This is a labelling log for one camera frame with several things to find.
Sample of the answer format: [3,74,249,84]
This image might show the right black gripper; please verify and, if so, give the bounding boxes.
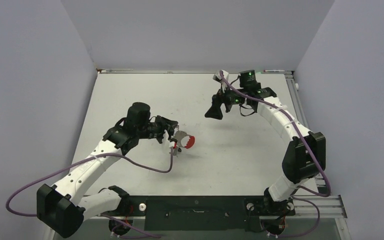
[205,81,247,120]

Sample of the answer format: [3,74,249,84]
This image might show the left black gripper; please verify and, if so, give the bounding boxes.
[137,115,178,145]

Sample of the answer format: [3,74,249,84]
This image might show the grey red keyring holder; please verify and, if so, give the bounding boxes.
[171,130,196,156]

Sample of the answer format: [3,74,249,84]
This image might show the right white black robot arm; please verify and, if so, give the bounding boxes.
[204,70,326,215]

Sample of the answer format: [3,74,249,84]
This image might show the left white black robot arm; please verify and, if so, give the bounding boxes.
[36,102,179,238]

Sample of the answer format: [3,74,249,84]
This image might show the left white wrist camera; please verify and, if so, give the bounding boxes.
[162,130,177,151]

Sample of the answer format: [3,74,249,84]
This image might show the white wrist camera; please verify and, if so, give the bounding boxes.
[162,130,177,151]
[212,70,229,93]

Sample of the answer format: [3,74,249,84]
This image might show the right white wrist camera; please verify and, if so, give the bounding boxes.
[212,70,229,93]

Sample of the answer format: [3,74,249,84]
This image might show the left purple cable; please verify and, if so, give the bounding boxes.
[5,145,176,239]

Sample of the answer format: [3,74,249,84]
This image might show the aluminium back rail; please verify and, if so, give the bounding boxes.
[96,69,294,75]

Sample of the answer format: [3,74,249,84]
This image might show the aluminium rail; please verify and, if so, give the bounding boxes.
[96,69,294,75]
[48,195,348,220]
[284,71,329,196]

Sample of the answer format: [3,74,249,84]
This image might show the aluminium right side rail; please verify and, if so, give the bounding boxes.
[284,71,329,196]

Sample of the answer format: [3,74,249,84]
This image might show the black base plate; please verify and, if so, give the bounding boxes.
[107,195,296,232]

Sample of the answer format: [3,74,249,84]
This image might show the aluminium front rail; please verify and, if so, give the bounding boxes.
[48,195,348,220]

